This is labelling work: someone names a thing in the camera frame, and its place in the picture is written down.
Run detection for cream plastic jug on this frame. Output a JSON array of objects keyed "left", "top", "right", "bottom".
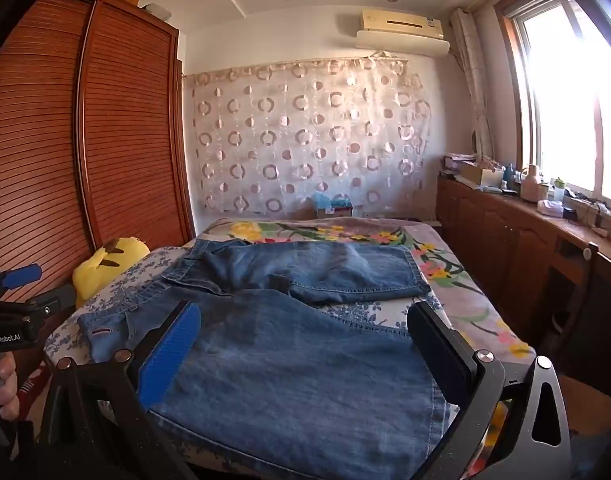
[{"left": 520, "top": 164, "right": 550, "bottom": 202}]

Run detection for stack of papers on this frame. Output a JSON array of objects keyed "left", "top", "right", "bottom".
[{"left": 440, "top": 152, "right": 479, "bottom": 176}]

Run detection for red patterned cloth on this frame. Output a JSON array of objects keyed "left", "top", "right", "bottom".
[{"left": 18, "top": 364, "right": 52, "bottom": 413}]

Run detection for cream wall air conditioner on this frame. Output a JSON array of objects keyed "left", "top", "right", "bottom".
[{"left": 355, "top": 8, "right": 450, "bottom": 57}]

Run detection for person's left hand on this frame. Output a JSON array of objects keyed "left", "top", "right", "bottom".
[{"left": 0, "top": 347, "right": 22, "bottom": 422}]

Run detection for wooden slatted wardrobe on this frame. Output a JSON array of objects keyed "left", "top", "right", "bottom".
[{"left": 0, "top": 0, "right": 196, "bottom": 376}]

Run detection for pale window curtain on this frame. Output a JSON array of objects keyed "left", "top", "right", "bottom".
[{"left": 450, "top": 7, "right": 495, "bottom": 161}]

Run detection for colourful floral blanket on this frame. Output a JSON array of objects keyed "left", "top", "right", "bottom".
[{"left": 193, "top": 217, "right": 536, "bottom": 361}]

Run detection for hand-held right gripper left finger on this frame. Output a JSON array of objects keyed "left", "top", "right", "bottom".
[{"left": 38, "top": 300, "right": 204, "bottom": 480}]

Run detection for blue denim pants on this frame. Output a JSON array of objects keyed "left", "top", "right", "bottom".
[{"left": 77, "top": 239, "right": 461, "bottom": 480}]

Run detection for sheer circle-patterned curtain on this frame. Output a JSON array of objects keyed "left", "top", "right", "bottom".
[{"left": 182, "top": 56, "right": 433, "bottom": 221}]

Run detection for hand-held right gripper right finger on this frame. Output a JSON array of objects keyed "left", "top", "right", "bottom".
[{"left": 407, "top": 301, "right": 572, "bottom": 480}]

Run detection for wooden framed window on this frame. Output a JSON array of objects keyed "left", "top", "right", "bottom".
[{"left": 495, "top": 0, "right": 611, "bottom": 216}]

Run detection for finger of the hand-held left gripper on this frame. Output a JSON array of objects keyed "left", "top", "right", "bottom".
[
  {"left": 24, "top": 284, "right": 77, "bottom": 319},
  {"left": 0, "top": 263, "right": 43, "bottom": 302}
]

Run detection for cardboard box with blue cloth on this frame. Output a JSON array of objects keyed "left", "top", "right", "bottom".
[{"left": 313, "top": 192, "right": 355, "bottom": 220}]

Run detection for long wooden cabinet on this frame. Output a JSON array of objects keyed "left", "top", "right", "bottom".
[{"left": 435, "top": 172, "right": 611, "bottom": 376}]

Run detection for yellow plush toy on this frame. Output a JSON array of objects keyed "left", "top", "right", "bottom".
[{"left": 73, "top": 236, "right": 151, "bottom": 308}]

